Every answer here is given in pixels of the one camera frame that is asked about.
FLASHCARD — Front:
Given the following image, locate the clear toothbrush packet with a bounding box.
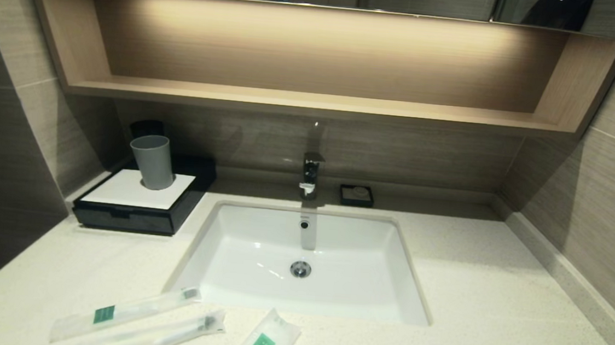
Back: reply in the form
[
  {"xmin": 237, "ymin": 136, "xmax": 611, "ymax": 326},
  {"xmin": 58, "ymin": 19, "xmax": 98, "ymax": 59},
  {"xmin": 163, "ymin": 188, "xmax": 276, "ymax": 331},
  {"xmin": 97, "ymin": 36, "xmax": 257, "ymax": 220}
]
[{"xmin": 72, "ymin": 298, "xmax": 228, "ymax": 345}]

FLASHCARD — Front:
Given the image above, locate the black box with white top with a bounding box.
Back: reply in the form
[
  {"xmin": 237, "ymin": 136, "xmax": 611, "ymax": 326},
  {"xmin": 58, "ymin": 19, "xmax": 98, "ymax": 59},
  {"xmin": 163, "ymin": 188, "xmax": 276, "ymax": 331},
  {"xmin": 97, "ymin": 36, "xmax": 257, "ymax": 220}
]
[{"xmin": 71, "ymin": 146, "xmax": 219, "ymax": 239}]

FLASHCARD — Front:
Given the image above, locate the chrome faucet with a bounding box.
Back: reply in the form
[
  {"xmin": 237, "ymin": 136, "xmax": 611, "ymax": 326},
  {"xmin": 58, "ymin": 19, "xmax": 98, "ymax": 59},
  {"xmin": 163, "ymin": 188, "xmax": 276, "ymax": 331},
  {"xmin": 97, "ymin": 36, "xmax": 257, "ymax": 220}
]
[{"xmin": 298, "ymin": 120, "xmax": 329, "ymax": 202}]

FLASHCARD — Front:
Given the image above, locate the black soap dish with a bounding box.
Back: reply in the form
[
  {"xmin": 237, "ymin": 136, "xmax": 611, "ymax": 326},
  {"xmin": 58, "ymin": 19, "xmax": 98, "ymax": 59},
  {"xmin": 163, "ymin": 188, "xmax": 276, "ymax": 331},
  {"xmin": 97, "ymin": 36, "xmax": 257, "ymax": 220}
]
[{"xmin": 338, "ymin": 183, "xmax": 375, "ymax": 208}]

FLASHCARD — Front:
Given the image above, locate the chrome sink drain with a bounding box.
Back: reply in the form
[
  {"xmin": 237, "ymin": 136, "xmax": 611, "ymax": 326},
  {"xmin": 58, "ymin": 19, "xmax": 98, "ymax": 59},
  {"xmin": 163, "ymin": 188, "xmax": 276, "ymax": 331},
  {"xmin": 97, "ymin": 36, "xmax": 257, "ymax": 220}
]
[{"xmin": 289, "ymin": 260, "xmax": 312, "ymax": 279}]

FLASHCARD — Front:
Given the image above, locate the white sink basin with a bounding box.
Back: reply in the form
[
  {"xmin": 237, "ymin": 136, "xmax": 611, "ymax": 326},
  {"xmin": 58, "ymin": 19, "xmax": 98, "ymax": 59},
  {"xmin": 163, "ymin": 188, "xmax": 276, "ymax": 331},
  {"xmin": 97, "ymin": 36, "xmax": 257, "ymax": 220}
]
[{"xmin": 163, "ymin": 195, "xmax": 440, "ymax": 328}]

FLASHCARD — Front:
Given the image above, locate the grey plastic cup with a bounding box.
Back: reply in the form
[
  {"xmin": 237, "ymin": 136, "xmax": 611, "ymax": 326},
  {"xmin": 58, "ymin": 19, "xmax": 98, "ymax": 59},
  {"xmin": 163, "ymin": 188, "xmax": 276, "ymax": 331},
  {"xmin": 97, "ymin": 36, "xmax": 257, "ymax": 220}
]
[{"xmin": 126, "ymin": 133, "xmax": 178, "ymax": 192}]

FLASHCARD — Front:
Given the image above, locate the dental kit packet green label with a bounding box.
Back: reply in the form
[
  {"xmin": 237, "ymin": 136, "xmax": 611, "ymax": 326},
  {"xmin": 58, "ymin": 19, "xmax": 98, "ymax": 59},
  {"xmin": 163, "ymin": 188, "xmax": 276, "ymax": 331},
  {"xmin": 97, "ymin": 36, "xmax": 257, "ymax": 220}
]
[{"xmin": 48, "ymin": 277, "xmax": 203, "ymax": 345}]

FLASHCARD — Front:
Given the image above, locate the wooden wall shelf niche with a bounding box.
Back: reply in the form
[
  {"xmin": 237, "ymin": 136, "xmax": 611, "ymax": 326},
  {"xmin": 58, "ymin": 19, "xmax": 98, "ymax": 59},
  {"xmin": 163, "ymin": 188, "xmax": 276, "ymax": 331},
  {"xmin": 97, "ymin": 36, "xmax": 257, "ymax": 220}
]
[{"xmin": 11, "ymin": 0, "xmax": 615, "ymax": 143}]

